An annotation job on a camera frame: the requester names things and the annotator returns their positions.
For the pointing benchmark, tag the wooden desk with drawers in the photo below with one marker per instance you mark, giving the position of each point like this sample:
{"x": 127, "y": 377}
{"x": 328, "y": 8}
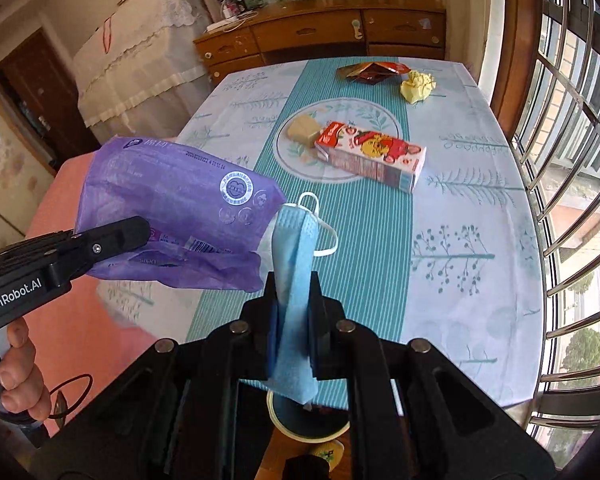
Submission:
{"x": 305, "y": 29}

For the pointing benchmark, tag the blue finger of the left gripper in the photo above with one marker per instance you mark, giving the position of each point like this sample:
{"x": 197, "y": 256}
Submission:
{"x": 110, "y": 240}

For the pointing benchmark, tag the crumpled yellow paper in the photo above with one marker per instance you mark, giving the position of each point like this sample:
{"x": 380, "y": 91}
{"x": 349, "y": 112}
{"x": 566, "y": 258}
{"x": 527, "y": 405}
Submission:
{"x": 417, "y": 86}

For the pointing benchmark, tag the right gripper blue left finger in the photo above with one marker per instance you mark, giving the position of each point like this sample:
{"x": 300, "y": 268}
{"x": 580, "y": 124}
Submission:
{"x": 259, "y": 354}

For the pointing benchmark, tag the white and teal tablecloth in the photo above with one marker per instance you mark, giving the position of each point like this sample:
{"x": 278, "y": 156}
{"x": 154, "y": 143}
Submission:
{"x": 456, "y": 261}

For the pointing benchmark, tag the person's left hand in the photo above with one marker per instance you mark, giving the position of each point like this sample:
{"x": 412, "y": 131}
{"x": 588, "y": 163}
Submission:
{"x": 21, "y": 378}

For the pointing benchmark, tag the red strawberry milk carton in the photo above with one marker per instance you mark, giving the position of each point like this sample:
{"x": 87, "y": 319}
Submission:
{"x": 372, "y": 155}

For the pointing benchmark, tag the red snack wrapper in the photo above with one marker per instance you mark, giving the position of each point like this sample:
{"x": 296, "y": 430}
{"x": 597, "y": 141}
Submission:
{"x": 372, "y": 72}

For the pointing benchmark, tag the blue trash bin cream rim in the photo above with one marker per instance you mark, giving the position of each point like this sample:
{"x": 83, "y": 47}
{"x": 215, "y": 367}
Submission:
{"x": 306, "y": 423}

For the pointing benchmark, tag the white lace covered cabinet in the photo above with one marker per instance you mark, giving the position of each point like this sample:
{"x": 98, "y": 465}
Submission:
{"x": 139, "y": 73}

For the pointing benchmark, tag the blue face mask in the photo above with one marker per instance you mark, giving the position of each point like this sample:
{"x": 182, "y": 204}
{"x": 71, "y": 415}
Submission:
{"x": 299, "y": 236}

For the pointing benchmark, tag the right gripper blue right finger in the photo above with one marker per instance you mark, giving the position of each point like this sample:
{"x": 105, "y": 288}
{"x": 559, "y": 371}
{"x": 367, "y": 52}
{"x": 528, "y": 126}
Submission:
{"x": 323, "y": 337}

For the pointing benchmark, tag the metal window bars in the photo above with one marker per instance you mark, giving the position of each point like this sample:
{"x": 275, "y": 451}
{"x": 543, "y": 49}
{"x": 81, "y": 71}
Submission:
{"x": 557, "y": 143}

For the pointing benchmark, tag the beige cube box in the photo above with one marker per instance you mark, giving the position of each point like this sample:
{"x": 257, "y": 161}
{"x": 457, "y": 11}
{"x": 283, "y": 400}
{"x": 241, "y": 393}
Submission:
{"x": 304, "y": 130}

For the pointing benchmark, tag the purple plastic bag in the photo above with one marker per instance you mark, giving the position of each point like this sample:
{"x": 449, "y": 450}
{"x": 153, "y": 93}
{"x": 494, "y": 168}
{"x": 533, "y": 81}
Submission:
{"x": 206, "y": 216}

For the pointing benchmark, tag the pink bed sheet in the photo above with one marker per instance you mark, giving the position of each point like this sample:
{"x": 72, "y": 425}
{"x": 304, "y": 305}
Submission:
{"x": 75, "y": 334}

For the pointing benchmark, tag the black trouser legs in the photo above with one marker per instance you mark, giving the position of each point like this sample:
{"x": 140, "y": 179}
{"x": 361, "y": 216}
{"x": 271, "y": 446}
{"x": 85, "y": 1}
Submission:
{"x": 306, "y": 467}

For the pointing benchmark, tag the right yellow slipper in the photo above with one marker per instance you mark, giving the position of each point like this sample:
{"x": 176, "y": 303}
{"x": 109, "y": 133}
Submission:
{"x": 331, "y": 452}

